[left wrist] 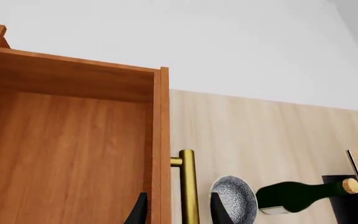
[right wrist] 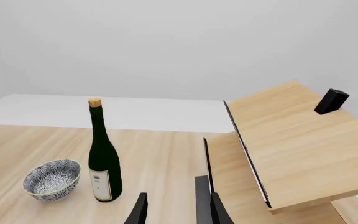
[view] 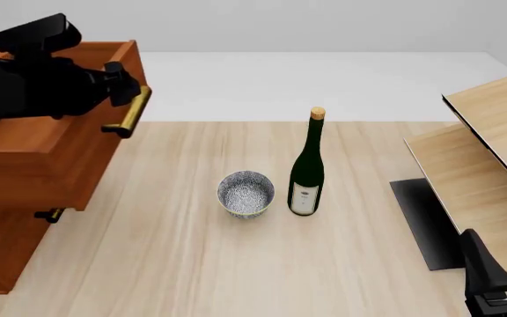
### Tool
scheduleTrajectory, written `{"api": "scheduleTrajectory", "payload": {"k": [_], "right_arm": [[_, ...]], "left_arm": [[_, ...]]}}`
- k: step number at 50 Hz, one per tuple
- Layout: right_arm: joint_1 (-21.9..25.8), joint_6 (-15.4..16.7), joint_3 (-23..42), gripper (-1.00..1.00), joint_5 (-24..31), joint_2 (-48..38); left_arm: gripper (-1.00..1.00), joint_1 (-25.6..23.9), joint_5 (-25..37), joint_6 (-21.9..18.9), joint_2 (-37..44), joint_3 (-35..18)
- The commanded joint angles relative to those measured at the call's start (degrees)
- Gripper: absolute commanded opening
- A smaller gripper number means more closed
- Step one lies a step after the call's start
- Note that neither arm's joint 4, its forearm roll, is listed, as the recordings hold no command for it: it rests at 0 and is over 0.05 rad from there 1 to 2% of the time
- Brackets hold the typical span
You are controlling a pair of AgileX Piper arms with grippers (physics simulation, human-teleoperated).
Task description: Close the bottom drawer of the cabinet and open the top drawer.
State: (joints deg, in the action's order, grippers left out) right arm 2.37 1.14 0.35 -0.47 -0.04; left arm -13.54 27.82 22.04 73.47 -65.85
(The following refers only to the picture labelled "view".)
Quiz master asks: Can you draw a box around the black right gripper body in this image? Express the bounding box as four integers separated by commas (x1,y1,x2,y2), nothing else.
464,290,507,317

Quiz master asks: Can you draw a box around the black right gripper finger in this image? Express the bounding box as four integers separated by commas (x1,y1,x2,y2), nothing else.
459,227,507,299

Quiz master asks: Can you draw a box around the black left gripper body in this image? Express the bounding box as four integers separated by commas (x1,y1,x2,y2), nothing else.
82,66,122,100

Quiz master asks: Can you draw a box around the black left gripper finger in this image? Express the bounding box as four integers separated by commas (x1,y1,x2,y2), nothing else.
110,73,143,107
104,61,125,77

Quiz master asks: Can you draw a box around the long brass drawer handle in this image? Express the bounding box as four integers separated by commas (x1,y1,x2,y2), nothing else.
100,85,153,140

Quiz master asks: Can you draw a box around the wooden drawer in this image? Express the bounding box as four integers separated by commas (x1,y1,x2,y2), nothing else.
0,40,145,213

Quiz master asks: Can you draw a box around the pale wooden shelf unit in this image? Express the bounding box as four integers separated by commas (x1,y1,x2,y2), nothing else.
403,67,507,276

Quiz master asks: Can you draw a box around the blue patterned bowl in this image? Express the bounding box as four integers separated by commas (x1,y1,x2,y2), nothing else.
216,169,277,220

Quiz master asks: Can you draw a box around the dark green wine bottle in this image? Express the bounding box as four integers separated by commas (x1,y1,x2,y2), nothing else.
286,116,327,217

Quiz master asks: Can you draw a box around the short brass drawer handle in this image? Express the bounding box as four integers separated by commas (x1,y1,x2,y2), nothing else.
33,207,67,225

